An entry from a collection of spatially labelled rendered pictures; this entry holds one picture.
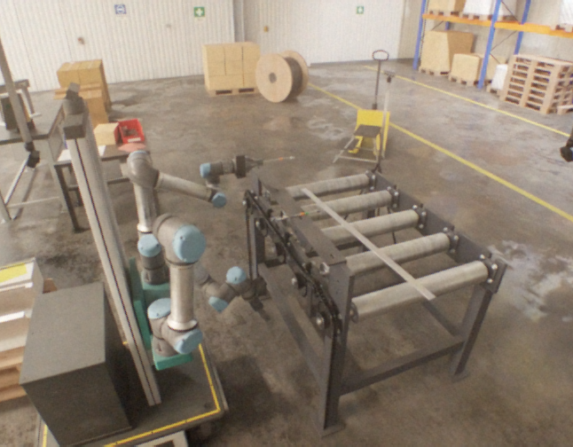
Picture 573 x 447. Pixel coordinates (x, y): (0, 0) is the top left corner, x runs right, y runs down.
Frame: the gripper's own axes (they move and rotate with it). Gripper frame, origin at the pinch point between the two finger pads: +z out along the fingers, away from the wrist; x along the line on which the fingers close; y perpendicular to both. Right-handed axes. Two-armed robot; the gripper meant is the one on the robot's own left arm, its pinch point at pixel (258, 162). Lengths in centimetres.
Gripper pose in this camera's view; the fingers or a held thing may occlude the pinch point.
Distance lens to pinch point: 213.3
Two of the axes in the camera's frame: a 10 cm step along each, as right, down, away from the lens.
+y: 3.7, 4.9, -7.9
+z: 9.3, -1.9, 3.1
